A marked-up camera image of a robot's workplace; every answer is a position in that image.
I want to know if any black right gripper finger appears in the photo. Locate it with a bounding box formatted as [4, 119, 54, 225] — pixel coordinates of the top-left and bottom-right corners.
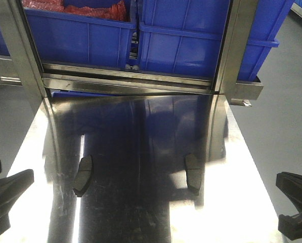
[276, 172, 302, 212]
[278, 212, 302, 240]

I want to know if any brake pad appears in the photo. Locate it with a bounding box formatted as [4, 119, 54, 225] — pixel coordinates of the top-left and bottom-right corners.
[185, 153, 203, 196]
[73, 155, 94, 197]

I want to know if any blue crate left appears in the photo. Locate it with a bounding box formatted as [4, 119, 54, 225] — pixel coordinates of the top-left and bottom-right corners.
[23, 1, 137, 68]

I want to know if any large blue crate right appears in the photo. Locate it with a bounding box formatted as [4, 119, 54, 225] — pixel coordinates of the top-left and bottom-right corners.
[137, 1, 293, 82]

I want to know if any red plastic bag in crate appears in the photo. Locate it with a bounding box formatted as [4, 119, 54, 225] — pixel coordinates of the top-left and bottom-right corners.
[21, 1, 127, 21]

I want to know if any steel shelf frame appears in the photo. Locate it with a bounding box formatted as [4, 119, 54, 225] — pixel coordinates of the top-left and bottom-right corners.
[0, 55, 264, 100]

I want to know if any steel upright post left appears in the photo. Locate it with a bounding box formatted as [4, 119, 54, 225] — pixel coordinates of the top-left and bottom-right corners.
[0, 0, 48, 113]

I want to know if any steel upright post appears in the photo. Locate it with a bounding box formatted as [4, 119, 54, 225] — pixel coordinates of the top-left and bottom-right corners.
[0, 0, 48, 113]
[212, 0, 258, 99]

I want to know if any steel upright post right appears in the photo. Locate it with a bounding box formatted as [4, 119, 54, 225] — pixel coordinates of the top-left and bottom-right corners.
[212, 0, 258, 99]

